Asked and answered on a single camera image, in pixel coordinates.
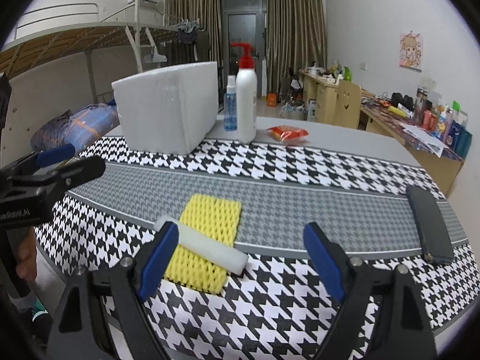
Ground black white houndstooth mat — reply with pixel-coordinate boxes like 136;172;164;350
34;135;469;360

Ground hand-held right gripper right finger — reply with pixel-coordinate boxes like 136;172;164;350
303;222;439;360

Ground dark hanging clothes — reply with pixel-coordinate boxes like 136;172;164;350
176;26;199;46

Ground white pump bottle red top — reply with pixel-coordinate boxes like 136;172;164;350
229;42;259;144

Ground wooden smiley chair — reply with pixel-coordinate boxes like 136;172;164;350
329;80;362;128

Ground clear blue spray bottle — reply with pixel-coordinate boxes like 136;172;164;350
224;75;239;132

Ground blue plaid quilt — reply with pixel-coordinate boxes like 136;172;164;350
30;103;121;151

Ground dark grey rectangular case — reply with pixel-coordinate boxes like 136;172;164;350
406;184;455;264

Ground yellow foam net sleeve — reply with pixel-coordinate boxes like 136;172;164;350
164;194;242;295

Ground glass balcony door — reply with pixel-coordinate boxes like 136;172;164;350
219;0;269;96

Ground brown curtain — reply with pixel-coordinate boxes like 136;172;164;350
266;0;328;94
165;0;220;64

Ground white paper sheet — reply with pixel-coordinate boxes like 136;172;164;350
403;124;454;156

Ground white metal bunk bed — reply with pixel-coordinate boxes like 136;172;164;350
0;2;169;151

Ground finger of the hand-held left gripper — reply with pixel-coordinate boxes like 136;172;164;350
22;155;106;197
0;143;77;179

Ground pink cartoon wall poster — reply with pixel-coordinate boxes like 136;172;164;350
398;32;424;72

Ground white foam stick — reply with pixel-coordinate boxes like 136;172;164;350
155;215;249;275

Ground person's left hand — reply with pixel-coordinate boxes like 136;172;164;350
17;229;38;282

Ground white foam box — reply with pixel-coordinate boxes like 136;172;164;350
112;61;220;155

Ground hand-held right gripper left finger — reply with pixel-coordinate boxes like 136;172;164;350
47;222;180;360

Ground orange snack packet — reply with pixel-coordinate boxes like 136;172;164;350
267;125;309;145

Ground row of toiletry bottles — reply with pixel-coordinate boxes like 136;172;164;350
412;88;473;158

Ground black bag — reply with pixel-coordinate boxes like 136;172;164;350
392;92;415;109

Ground cluttered wooden desk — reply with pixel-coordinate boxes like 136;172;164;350
360;97;466;196

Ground wooden desk with drawers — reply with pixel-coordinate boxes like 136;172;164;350
298;68;362;122

